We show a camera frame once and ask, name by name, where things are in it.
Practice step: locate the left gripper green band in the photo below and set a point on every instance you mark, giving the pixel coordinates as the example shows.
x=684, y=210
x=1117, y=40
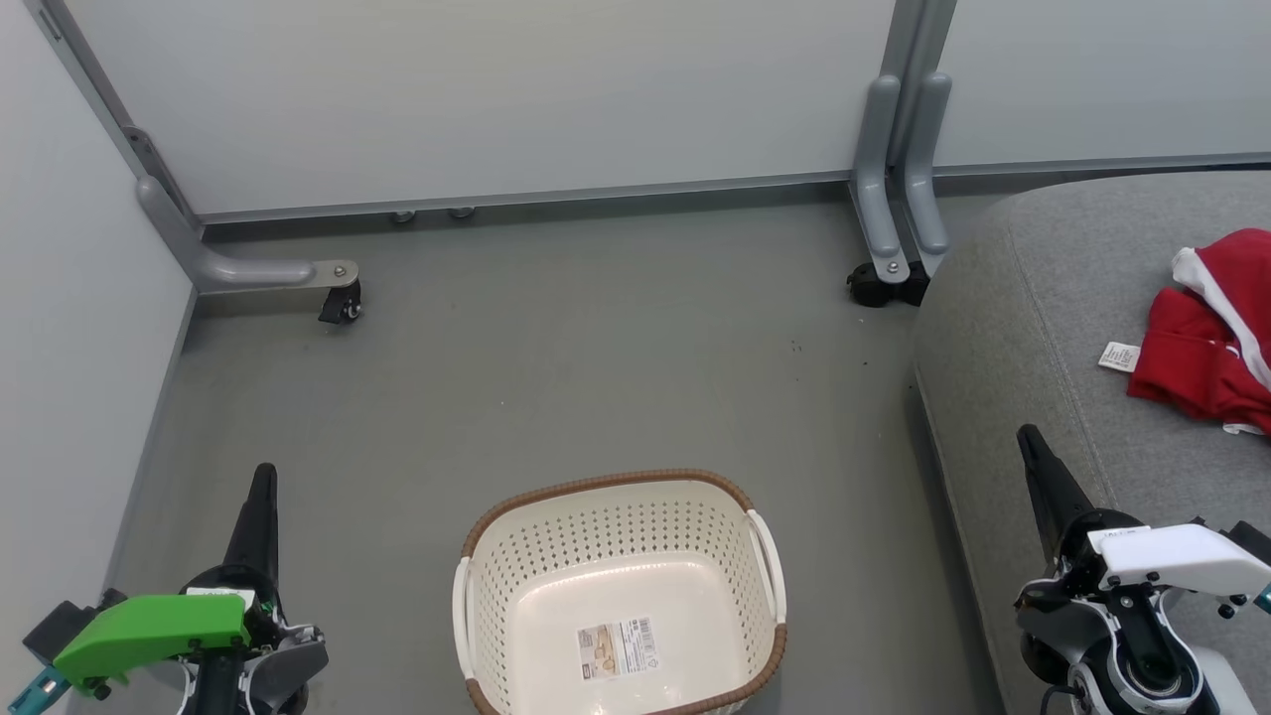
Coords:
x=149, y=626

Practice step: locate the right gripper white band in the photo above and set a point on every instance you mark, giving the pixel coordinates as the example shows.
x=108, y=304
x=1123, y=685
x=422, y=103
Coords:
x=1182, y=561

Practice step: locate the red white clothing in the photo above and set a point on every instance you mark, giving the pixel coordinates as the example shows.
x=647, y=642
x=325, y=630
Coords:
x=1192, y=367

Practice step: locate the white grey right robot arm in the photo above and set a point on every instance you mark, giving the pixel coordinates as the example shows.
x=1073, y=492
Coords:
x=1122, y=655

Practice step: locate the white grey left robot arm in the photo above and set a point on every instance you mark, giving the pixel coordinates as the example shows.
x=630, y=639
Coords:
x=283, y=670

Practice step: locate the cream laundry basket brown rim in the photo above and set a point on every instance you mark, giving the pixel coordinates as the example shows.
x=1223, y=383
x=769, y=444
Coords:
x=616, y=546

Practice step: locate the printed basket label sticker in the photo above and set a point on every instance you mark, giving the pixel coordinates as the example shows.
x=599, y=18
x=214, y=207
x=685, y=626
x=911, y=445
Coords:
x=619, y=647

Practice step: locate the grey fabric sofa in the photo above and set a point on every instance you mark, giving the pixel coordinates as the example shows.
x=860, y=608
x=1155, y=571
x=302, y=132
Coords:
x=1013, y=348

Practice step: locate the long grey partition foot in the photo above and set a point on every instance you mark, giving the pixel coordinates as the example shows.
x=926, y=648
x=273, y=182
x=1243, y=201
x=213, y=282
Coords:
x=238, y=270

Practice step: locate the black double caster wheel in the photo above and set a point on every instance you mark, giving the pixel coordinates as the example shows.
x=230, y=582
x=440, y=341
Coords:
x=879, y=288

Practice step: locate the upright grey partition foot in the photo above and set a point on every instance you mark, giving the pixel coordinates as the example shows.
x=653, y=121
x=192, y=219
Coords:
x=928, y=159
x=879, y=179

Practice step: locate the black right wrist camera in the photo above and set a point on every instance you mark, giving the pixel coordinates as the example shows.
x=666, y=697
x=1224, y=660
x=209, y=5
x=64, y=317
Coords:
x=1253, y=541

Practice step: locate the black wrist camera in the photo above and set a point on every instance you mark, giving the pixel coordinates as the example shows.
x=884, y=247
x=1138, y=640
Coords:
x=60, y=626
x=1253, y=541

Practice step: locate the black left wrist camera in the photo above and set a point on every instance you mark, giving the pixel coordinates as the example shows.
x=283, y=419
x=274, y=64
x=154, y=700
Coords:
x=60, y=626

